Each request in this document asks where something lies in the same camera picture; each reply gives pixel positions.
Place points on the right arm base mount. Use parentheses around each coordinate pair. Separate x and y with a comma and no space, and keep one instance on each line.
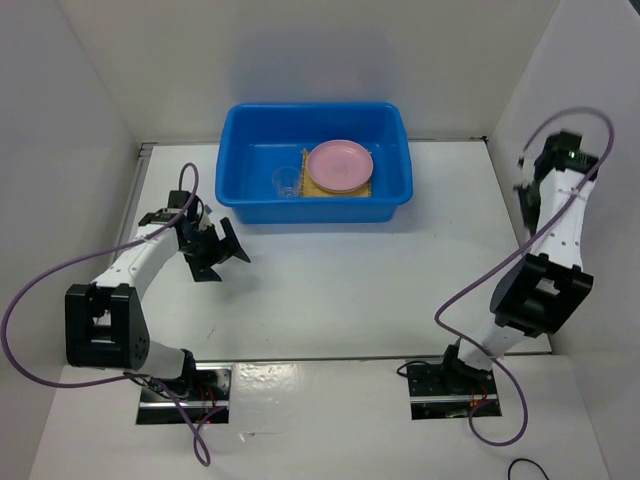
(434,397)

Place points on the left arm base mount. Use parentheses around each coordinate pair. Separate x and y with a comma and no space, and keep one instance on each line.
(204,401)

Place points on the clear plastic cup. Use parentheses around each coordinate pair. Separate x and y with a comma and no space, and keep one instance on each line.
(287,182)

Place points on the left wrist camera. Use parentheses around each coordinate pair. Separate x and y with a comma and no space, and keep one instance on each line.
(204,212)

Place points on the pink plastic plate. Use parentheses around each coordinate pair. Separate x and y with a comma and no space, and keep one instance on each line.
(340,166)

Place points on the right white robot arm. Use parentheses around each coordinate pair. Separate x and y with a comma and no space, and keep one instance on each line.
(543,289)

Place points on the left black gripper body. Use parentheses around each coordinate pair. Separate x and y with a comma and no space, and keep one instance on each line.
(205,246)

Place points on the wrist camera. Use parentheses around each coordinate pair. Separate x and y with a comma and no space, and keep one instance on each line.
(527,169)
(204,212)

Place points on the woven bamboo mat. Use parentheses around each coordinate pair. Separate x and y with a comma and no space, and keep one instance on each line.
(306,179)

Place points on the orange plastic plate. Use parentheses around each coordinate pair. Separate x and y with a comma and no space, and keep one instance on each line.
(363,190)

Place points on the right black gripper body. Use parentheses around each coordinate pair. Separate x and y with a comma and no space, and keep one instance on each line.
(531,202)

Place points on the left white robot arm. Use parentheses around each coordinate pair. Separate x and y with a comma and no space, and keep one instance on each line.
(105,327)

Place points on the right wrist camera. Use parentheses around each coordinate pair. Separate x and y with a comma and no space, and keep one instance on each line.
(527,169)

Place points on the blue plastic bin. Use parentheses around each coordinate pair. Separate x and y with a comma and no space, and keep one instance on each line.
(259,139)

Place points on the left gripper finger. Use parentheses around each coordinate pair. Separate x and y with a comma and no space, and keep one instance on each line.
(202,273)
(230,243)

